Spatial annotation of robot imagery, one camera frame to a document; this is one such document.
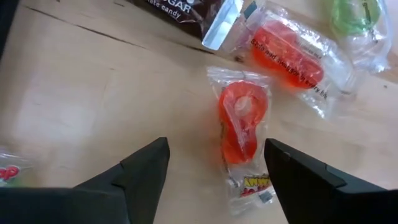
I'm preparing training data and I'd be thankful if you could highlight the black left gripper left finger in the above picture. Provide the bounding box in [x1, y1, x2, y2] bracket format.
[0, 137, 170, 224]

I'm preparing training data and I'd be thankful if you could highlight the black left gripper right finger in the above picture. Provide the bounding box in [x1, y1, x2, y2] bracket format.
[264, 138, 398, 224]

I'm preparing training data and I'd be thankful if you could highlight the red gummy candy clear wrapper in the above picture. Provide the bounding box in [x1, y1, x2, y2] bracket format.
[222, 1, 358, 121]
[206, 65, 277, 218]

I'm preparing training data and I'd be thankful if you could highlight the green gummy candy clear wrapper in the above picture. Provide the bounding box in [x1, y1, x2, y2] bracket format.
[0, 146, 34, 189]
[328, 0, 394, 75]

